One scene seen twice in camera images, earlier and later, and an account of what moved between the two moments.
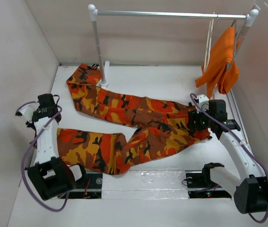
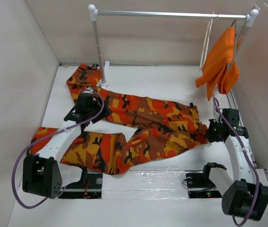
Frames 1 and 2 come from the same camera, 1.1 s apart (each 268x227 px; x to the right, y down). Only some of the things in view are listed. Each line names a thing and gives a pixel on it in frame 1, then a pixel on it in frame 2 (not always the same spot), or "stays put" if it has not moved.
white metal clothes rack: x=250 y=17 stays put
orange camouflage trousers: x=163 y=128 stays put
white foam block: x=145 y=184 stays put
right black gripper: x=194 y=116 → x=211 y=136
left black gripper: x=30 y=124 → x=106 y=112
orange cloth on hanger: x=220 y=69 stays put
